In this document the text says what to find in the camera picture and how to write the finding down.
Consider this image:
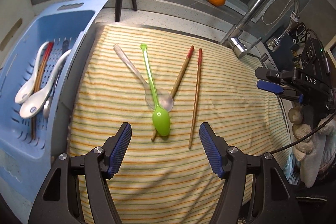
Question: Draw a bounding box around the red-tipped wooden chopstick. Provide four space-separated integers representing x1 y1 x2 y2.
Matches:
30 42 54 140
188 48 203 149
151 46 195 142

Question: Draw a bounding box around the white ceramic spoon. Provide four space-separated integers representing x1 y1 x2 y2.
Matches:
14 42 54 105
20 49 72 119

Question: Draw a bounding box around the dark zip jacket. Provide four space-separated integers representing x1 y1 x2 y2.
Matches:
294 186 336 224

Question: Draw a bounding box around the chrome faucet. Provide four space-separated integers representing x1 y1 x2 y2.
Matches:
219 0 301 59

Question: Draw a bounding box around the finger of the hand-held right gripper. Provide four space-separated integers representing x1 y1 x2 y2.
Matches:
255 67 298 86
256 80 304 104

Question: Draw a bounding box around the light blue plastic basket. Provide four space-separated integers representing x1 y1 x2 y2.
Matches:
0 0 109 197

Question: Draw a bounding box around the metal spoon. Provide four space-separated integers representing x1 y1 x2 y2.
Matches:
43 60 64 120

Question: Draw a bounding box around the green plastic spoon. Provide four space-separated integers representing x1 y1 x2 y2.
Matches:
140 43 171 137

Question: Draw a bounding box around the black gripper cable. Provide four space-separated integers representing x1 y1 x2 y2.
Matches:
269 28 336 155

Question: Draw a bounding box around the striped cloth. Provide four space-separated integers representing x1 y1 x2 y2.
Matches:
68 24 291 224

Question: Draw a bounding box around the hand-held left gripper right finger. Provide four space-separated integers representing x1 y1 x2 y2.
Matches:
199 122 305 224

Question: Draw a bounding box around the clear plastic spoon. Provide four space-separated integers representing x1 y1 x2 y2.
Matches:
113 44 174 112

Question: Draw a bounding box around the person's right hand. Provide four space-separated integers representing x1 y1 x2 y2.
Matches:
288 106 336 188

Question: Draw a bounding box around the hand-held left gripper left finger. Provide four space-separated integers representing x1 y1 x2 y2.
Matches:
28 122 132 224

